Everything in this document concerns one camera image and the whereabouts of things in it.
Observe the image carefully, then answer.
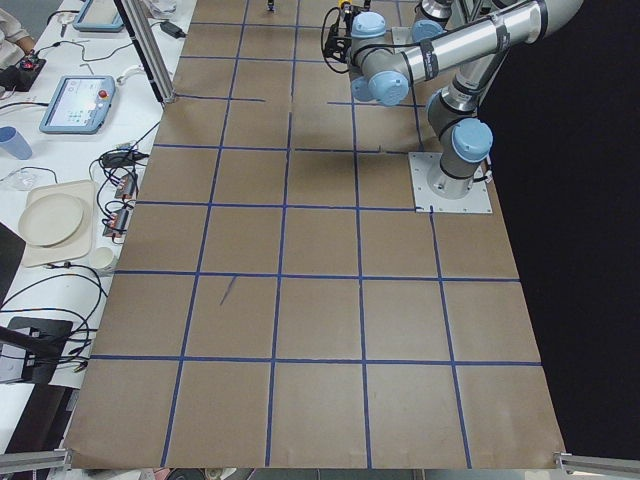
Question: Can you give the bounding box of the black power adapter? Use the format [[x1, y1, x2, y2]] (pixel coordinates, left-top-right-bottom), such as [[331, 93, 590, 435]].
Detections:
[[159, 20, 187, 39]]

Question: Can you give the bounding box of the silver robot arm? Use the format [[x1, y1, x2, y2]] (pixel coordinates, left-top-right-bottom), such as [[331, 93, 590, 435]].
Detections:
[[321, 0, 582, 200], [411, 0, 468, 42]]

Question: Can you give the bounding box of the beige plate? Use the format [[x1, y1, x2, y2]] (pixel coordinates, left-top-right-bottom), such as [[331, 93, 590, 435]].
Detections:
[[18, 193, 84, 247]]

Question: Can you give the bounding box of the beige tray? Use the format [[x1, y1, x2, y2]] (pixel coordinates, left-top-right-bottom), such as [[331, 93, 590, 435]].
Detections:
[[18, 180, 96, 267]]

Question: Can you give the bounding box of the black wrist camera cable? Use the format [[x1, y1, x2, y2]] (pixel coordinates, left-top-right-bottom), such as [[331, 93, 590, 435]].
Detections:
[[319, 5, 354, 76]]

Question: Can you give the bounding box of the black camera stand base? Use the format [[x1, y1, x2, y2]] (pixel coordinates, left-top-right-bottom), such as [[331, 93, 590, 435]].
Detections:
[[1, 316, 73, 384]]

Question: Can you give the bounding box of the blue plastic cup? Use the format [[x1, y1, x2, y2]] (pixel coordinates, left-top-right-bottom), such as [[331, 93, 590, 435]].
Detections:
[[0, 126, 32, 160]]

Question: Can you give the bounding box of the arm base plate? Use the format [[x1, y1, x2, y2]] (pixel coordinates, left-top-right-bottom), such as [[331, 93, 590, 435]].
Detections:
[[408, 152, 493, 214]]

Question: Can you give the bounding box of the blue teach pendant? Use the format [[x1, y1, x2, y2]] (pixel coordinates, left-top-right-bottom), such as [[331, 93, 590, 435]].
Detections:
[[39, 75, 116, 135], [73, 0, 124, 33]]

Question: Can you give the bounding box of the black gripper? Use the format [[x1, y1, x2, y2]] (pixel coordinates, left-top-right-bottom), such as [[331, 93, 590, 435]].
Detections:
[[322, 27, 351, 63]]

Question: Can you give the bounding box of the white paper cup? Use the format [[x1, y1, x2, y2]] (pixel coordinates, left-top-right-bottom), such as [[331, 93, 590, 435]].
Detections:
[[89, 247, 118, 276]]

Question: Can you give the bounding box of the aluminium frame post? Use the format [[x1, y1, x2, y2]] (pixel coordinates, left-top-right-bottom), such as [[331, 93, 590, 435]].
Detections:
[[114, 0, 175, 105]]

